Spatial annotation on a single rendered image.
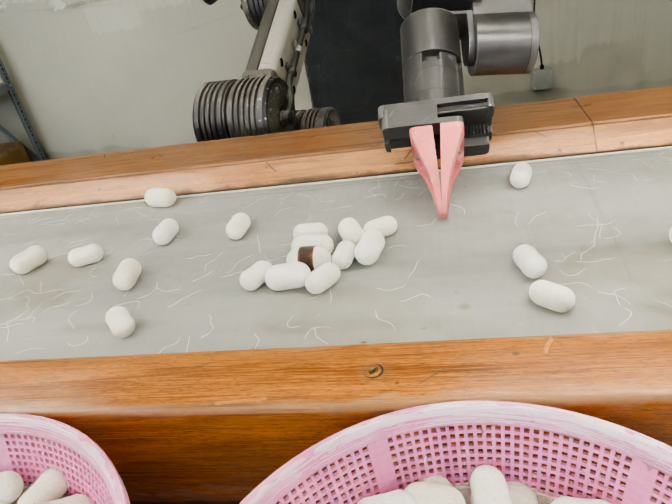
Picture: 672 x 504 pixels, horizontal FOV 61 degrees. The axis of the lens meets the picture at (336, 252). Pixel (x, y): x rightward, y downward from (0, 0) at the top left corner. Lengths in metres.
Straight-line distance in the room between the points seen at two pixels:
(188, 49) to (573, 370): 2.49
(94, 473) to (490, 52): 0.47
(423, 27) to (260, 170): 0.24
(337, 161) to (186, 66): 2.12
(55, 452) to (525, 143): 0.51
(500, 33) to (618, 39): 2.12
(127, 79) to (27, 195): 2.07
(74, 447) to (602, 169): 0.51
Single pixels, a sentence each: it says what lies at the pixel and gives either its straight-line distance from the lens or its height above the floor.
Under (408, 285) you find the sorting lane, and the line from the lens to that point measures 0.45.
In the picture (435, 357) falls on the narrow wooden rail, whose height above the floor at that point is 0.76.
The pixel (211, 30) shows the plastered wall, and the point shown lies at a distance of 2.66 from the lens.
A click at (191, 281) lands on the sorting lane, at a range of 0.52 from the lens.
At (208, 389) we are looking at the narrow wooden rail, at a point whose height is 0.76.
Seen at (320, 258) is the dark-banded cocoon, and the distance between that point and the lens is 0.47.
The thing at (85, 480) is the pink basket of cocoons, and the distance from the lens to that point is 0.38.
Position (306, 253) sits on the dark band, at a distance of 0.47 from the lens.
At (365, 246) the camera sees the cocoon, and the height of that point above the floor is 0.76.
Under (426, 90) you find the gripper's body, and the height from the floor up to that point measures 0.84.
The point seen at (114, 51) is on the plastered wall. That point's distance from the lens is 2.84.
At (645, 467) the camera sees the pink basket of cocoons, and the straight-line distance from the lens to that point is 0.31.
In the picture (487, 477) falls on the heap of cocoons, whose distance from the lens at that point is 0.32.
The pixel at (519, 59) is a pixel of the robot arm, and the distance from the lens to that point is 0.60.
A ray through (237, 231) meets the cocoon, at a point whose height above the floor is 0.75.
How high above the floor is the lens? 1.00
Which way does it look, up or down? 31 degrees down
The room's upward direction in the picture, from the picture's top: 11 degrees counter-clockwise
